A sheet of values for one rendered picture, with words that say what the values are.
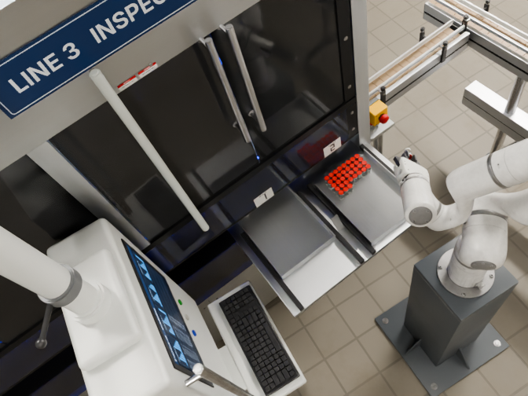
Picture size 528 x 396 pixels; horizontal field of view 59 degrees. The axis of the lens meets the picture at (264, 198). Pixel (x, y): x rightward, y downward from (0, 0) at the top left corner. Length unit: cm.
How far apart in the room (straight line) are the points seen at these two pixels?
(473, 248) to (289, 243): 73
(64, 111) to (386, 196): 124
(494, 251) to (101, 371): 104
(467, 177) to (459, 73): 235
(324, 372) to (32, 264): 189
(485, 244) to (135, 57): 103
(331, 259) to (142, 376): 93
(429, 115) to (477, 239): 195
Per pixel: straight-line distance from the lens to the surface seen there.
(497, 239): 144
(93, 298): 114
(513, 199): 138
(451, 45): 237
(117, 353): 117
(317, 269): 181
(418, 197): 133
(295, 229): 189
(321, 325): 266
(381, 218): 188
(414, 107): 334
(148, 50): 118
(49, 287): 103
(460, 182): 125
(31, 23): 106
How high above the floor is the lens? 256
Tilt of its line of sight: 58 degrees down
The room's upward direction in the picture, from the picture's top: 23 degrees counter-clockwise
